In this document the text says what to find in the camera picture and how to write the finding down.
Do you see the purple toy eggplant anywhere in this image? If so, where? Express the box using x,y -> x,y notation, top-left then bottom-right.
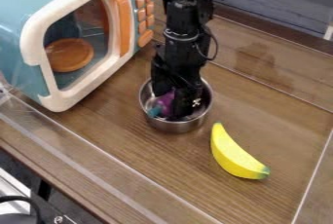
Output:
149,91 -> 174,118

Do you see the yellow toy banana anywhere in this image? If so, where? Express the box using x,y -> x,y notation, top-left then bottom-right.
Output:
212,123 -> 271,180

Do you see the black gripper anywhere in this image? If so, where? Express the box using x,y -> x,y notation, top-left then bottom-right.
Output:
152,29 -> 212,121

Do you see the blue white toy microwave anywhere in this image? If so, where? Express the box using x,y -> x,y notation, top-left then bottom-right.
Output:
0,0 -> 154,112

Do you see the black cable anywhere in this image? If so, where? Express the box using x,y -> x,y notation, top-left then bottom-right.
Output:
0,195 -> 47,224

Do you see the orange microwave turntable plate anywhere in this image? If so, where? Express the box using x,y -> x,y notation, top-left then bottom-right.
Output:
46,38 -> 94,72

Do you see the small silver pot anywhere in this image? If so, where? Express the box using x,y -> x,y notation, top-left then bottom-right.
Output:
140,80 -> 215,133

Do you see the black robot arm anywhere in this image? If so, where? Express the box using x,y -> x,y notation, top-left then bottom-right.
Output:
150,0 -> 215,121

